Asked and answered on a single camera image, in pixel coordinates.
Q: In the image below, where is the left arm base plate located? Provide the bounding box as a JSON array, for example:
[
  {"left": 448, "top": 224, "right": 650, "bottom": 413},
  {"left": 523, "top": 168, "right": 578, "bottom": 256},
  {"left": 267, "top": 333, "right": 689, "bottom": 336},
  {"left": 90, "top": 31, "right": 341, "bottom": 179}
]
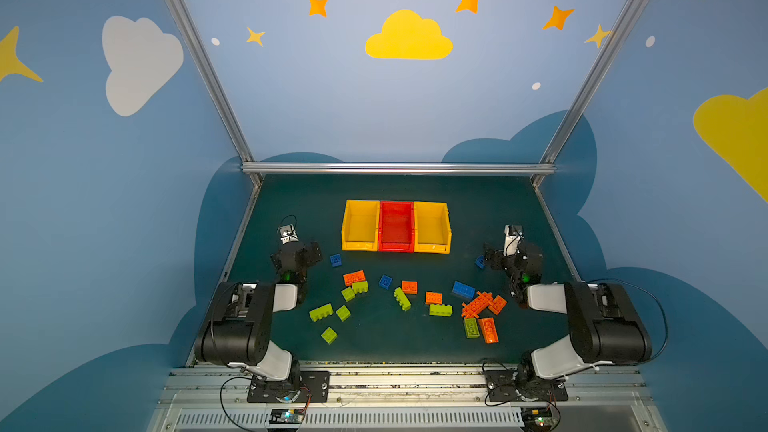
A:
[{"left": 246, "top": 370, "right": 330, "bottom": 404}]

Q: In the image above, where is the green lego upside down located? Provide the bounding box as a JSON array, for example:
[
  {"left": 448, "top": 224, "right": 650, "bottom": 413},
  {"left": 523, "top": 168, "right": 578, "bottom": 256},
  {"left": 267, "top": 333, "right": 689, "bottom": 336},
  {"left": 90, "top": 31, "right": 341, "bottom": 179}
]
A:
[{"left": 463, "top": 318, "right": 480, "bottom": 339}]

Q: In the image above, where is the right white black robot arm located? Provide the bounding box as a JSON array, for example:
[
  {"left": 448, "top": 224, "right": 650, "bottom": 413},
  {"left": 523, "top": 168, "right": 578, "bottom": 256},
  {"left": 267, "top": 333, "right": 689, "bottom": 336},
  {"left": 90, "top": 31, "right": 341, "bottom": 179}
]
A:
[{"left": 483, "top": 241, "right": 653, "bottom": 400}]

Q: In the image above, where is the horizontal aluminium frame bar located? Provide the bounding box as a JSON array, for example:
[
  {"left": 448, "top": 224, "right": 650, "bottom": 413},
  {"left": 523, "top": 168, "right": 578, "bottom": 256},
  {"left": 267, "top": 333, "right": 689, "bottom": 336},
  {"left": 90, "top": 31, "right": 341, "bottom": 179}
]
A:
[{"left": 241, "top": 161, "right": 556, "bottom": 176}]

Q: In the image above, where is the aluminium frame post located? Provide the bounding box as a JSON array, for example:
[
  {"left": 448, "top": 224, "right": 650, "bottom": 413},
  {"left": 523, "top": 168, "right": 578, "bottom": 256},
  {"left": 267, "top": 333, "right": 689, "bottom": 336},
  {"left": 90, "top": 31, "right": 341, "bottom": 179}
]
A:
[
  {"left": 164, "top": 0, "right": 253, "bottom": 165},
  {"left": 531, "top": 0, "right": 650, "bottom": 190}
]

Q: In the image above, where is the green lego flat centre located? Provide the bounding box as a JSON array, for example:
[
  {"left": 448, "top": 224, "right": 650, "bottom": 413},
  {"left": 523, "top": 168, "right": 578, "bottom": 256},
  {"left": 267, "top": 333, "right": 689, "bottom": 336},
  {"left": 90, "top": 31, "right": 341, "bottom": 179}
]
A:
[{"left": 429, "top": 304, "right": 453, "bottom": 317}]

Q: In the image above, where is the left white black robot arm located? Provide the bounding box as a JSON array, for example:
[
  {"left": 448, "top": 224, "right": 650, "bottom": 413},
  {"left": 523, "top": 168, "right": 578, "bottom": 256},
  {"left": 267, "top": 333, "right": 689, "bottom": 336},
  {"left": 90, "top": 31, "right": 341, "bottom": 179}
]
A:
[{"left": 194, "top": 241, "right": 322, "bottom": 390}]

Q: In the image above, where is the controller board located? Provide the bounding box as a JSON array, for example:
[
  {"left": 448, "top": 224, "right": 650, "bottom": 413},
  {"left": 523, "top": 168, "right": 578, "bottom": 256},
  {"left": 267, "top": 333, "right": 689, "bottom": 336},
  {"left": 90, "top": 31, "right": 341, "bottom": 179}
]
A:
[
  {"left": 269, "top": 409, "right": 305, "bottom": 427},
  {"left": 521, "top": 408, "right": 556, "bottom": 430}
]

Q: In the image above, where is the orange lego plane piece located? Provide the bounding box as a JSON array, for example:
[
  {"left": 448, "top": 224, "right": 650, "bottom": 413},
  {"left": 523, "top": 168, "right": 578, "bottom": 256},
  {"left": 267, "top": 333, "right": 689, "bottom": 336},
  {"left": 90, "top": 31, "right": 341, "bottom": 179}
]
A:
[{"left": 461, "top": 292, "right": 493, "bottom": 319}]

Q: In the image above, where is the right aluminium frame post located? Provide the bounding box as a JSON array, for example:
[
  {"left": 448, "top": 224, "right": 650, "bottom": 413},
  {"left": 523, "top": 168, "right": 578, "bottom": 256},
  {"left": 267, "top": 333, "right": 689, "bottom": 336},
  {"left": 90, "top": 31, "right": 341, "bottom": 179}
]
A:
[{"left": 531, "top": 0, "right": 650, "bottom": 190}]

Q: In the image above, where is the red middle bin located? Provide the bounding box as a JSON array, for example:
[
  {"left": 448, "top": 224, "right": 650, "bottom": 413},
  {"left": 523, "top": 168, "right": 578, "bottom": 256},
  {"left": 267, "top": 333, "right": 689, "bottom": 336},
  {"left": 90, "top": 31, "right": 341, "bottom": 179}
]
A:
[{"left": 378, "top": 201, "right": 415, "bottom": 253}]

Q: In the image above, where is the green small lego middle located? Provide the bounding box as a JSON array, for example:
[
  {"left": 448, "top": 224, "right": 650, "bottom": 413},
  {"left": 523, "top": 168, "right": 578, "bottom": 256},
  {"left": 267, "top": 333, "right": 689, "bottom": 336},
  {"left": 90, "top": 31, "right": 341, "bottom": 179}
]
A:
[{"left": 335, "top": 305, "right": 351, "bottom": 322}]

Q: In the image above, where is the left aluminium frame post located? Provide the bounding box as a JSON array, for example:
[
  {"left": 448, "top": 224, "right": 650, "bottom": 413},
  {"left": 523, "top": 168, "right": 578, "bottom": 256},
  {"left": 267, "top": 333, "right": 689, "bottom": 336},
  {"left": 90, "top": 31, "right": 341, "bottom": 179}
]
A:
[{"left": 164, "top": 0, "right": 253, "bottom": 165}]

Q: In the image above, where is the front aluminium rail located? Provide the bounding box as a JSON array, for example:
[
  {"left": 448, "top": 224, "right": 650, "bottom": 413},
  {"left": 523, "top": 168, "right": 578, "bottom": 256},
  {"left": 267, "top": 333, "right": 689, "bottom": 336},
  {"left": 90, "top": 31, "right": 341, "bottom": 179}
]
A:
[{"left": 148, "top": 362, "right": 667, "bottom": 431}]

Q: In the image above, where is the green lego far left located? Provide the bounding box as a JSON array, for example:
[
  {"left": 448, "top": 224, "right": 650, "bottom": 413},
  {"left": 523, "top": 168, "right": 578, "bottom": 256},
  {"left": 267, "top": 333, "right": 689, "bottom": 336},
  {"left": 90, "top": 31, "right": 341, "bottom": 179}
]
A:
[{"left": 309, "top": 303, "right": 334, "bottom": 322}]

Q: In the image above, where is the green long lego centre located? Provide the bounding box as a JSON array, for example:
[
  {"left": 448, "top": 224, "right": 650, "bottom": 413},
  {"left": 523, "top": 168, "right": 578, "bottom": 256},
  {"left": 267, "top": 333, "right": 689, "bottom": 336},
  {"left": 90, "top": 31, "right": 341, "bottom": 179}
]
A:
[{"left": 393, "top": 287, "right": 412, "bottom": 311}]

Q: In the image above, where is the green small lego upper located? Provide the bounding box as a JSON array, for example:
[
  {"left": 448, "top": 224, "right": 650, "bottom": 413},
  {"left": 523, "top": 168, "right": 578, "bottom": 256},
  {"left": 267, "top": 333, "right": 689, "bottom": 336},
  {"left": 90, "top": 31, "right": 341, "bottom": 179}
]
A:
[{"left": 341, "top": 287, "right": 356, "bottom": 302}]

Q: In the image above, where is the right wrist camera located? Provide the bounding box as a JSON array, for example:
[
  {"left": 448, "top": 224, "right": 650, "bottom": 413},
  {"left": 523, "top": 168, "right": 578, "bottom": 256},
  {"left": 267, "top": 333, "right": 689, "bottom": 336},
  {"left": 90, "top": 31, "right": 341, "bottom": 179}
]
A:
[{"left": 502, "top": 225, "right": 524, "bottom": 256}]

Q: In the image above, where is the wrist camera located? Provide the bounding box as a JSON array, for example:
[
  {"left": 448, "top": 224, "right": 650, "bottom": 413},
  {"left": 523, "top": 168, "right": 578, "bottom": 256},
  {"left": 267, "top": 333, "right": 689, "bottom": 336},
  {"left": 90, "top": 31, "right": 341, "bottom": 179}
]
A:
[
  {"left": 502, "top": 225, "right": 524, "bottom": 256},
  {"left": 277, "top": 224, "right": 299, "bottom": 244}
]

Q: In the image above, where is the right yellow bin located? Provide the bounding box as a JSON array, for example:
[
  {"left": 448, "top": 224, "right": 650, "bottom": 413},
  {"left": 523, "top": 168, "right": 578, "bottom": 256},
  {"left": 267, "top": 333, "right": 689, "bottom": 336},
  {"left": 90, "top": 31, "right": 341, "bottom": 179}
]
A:
[{"left": 414, "top": 201, "right": 452, "bottom": 255}]

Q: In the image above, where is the left controller board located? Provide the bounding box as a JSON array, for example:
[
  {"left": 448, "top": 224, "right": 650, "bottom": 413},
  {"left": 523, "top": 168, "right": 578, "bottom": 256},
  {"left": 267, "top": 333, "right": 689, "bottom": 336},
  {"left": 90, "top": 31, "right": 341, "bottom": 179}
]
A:
[{"left": 269, "top": 409, "right": 305, "bottom": 427}]

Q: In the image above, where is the green small lego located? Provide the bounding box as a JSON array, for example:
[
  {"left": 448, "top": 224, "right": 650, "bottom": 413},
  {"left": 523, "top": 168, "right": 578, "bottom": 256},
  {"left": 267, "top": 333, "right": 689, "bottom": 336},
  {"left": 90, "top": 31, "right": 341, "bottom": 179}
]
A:
[
  {"left": 341, "top": 287, "right": 356, "bottom": 302},
  {"left": 335, "top": 305, "right": 351, "bottom": 322},
  {"left": 321, "top": 327, "right": 338, "bottom": 345}
]

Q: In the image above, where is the left yellow bin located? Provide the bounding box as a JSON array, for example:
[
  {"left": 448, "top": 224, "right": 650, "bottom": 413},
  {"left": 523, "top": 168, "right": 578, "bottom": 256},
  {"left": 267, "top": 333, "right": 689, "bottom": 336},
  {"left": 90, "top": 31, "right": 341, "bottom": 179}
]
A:
[{"left": 341, "top": 199, "right": 380, "bottom": 252}]

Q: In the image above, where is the large blue lego brick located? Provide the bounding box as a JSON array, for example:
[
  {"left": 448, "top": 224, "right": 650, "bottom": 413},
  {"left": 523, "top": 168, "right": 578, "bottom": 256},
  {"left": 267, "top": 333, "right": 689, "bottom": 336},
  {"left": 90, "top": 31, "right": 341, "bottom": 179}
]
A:
[{"left": 451, "top": 281, "right": 476, "bottom": 302}]

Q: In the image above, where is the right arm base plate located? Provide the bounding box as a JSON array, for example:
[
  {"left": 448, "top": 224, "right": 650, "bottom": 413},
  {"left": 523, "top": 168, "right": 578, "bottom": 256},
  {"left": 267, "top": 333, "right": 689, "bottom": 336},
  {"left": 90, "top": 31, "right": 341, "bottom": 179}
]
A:
[{"left": 484, "top": 370, "right": 569, "bottom": 403}]

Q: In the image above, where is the right controller board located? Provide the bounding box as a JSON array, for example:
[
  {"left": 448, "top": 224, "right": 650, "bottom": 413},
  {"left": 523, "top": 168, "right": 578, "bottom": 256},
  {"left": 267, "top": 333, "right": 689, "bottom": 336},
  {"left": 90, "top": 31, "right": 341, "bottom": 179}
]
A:
[{"left": 521, "top": 408, "right": 556, "bottom": 430}]

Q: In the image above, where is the orange long lego bottom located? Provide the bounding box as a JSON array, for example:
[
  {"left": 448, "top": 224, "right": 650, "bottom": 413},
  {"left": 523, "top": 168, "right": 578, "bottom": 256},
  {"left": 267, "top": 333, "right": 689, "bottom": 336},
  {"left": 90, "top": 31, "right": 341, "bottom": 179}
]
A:
[{"left": 478, "top": 317, "right": 499, "bottom": 344}]

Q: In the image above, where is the orange square lego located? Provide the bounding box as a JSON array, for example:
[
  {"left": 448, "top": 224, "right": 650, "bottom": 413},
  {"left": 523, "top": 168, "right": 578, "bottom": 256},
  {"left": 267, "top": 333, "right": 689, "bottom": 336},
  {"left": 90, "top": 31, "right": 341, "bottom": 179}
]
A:
[{"left": 488, "top": 295, "right": 508, "bottom": 315}]

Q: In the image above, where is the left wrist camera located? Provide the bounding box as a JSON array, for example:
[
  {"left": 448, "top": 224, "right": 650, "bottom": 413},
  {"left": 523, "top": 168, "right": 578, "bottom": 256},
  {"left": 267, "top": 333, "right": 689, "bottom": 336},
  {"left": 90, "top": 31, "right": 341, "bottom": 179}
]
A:
[{"left": 277, "top": 224, "right": 299, "bottom": 244}]

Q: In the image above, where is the orange lego brick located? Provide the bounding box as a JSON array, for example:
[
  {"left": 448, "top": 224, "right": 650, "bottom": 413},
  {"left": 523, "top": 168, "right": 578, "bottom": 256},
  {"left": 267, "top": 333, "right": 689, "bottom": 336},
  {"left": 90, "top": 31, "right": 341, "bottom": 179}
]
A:
[
  {"left": 343, "top": 270, "right": 366, "bottom": 287},
  {"left": 425, "top": 292, "right": 443, "bottom": 305},
  {"left": 401, "top": 281, "right": 418, "bottom": 295}
]

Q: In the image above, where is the green small lego bottom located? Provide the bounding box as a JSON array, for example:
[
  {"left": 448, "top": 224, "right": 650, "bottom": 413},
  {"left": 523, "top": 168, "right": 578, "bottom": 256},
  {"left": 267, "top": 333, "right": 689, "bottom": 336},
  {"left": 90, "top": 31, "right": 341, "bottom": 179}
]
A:
[{"left": 321, "top": 327, "right": 338, "bottom": 345}]

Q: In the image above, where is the green lego beside orange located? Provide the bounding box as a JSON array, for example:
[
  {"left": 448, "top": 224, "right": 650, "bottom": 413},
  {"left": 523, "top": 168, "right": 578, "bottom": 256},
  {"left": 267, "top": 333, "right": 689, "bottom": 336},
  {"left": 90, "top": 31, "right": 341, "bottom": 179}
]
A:
[{"left": 351, "top": 281, "right": 369, "bottom": 294}]

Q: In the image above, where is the yellow bin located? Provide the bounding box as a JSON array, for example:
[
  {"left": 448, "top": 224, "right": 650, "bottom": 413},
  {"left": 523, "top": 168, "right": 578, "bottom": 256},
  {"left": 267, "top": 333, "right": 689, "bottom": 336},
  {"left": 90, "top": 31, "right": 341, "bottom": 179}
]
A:
[
  {"left": 341, "top": 199, "right": 380, "bottom": 252},
  {"left": 414, "top": 201, "right": 452, "bottom": 255}
]

